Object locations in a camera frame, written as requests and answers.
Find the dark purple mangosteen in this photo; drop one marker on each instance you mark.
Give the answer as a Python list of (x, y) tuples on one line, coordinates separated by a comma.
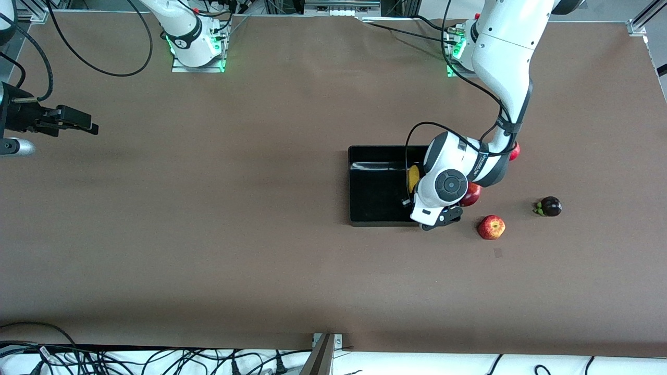
[(550, 207)]

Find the red mango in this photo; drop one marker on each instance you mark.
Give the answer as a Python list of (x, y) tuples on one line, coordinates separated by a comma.
[(473, 197)]

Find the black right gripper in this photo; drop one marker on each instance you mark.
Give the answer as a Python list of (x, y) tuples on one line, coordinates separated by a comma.
[(21, 117)]

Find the yellow banana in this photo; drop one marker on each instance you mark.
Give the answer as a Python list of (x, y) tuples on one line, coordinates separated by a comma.
[(414, 177)]

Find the black plastic box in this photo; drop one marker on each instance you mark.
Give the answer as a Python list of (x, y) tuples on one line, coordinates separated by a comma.
[(375, 198)]

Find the grey metal camera post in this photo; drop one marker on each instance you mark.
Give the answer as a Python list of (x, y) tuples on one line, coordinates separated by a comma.
[(320, 359)]

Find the brown table cover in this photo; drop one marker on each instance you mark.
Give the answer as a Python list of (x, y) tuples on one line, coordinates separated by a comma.
[(260, 286)]

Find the aluminium corner profile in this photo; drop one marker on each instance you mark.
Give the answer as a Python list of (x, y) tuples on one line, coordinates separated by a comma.
[(638, 26), (39, 15)]

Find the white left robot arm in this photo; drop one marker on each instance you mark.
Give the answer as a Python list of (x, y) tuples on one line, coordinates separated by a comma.
[(500, 52)]

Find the red apple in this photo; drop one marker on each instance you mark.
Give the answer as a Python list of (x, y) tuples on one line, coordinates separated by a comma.
[(491, 227)]

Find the red pomegranate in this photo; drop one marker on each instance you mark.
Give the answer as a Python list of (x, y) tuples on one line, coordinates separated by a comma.
[(515, 152)]

